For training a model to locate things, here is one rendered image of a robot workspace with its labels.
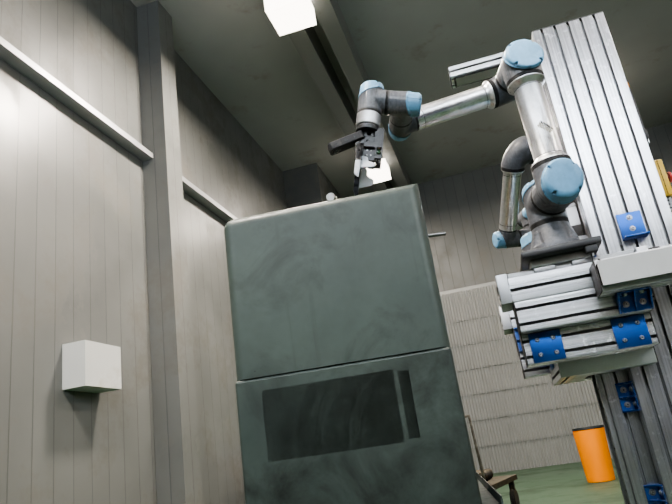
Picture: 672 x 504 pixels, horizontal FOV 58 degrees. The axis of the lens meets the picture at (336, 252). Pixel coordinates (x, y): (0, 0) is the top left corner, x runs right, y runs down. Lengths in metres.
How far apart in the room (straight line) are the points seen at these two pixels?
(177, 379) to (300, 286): 4.32
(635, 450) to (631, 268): 0.61
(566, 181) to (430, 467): 0.91
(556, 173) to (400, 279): 0.66
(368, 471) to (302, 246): 0.51
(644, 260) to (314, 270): 0.89
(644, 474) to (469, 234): 10.19
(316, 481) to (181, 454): 4.29
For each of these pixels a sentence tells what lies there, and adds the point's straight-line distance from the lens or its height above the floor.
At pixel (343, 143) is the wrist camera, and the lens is 1.84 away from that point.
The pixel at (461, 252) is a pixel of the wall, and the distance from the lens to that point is 11.97.
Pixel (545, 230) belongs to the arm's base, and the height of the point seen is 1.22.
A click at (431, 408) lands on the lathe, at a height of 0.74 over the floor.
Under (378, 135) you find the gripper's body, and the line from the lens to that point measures 1.86.
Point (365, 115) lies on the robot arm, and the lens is 1.87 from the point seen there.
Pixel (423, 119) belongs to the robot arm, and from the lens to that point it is 2.03.
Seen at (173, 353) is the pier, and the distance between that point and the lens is 5.69.
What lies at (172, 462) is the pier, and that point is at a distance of 5.63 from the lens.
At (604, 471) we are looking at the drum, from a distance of 7.59.
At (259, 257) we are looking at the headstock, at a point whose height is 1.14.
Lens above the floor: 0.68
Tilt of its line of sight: 18 degrees up
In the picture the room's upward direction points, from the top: 8 degrees counter-clockwise
